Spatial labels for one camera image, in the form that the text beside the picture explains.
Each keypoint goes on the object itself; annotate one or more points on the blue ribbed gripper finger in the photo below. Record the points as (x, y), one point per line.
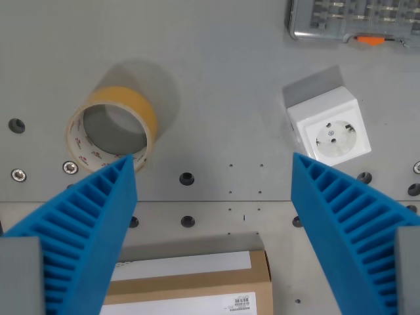
(344, 229)
(82, 229)

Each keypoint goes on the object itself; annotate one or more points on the roll of yellow tape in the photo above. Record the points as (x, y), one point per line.
(98, 131)

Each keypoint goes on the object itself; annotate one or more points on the white electrical socket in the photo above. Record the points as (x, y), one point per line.
(329, 126)

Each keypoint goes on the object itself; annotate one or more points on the grey screwdriver bit case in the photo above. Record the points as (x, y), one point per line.
(354, 18)

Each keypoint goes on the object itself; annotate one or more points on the brown cardboard box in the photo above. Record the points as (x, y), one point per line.
(197, 285)

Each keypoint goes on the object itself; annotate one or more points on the silver hex bolt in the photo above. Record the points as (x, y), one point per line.
(18, 175)
(70, 168)
(417, 167)

